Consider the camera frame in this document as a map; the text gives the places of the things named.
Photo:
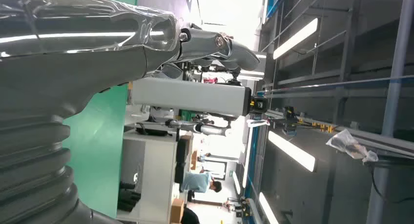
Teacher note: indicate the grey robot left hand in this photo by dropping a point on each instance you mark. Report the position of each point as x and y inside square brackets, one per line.
[81, 54]

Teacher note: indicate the grey white machine stand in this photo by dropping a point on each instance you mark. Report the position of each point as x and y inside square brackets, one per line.
[187, 94]

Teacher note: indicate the white cabinet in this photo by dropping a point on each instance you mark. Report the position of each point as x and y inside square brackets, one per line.
[152, 177]

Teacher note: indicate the person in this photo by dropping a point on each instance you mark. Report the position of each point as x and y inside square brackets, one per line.
[197, 182]

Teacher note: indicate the small brown cardboard box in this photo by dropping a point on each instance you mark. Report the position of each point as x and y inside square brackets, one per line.
[177, 211]

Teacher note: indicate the long ceiling light panel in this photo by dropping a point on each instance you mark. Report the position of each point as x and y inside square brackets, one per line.
[267, 208]
[291, 150]
[296, 38]

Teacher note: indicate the clear plastic bag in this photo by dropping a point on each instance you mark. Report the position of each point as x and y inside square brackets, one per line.
[351, 146]

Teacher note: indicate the grey metal pole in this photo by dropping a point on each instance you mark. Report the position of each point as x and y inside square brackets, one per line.
[393, 96]

